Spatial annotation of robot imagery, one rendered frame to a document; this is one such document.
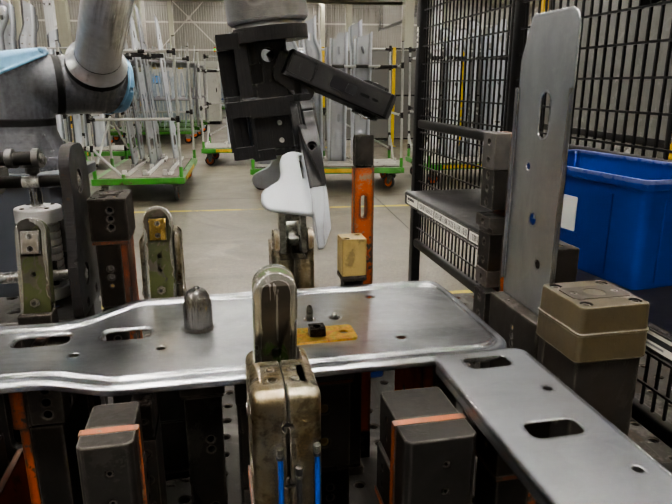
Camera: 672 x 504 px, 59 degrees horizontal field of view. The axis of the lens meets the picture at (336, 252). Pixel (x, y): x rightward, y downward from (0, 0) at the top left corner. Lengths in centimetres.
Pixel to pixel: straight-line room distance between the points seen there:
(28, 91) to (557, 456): 112
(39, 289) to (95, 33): 54
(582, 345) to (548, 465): 18
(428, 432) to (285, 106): 31
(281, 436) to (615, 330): 35
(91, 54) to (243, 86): 70
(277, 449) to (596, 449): 24
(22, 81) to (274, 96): 80
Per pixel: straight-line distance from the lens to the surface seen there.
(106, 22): 117
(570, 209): 85
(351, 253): 80
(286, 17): 57
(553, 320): 66
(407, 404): 57
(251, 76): 58
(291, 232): 81
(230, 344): 64
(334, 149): 786
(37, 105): 132
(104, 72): 128
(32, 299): 83
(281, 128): 57
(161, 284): 82
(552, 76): 72
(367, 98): 59
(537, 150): 73
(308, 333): 65
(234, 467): 98
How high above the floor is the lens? 126
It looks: 16 degrees down
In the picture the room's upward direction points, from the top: straight up
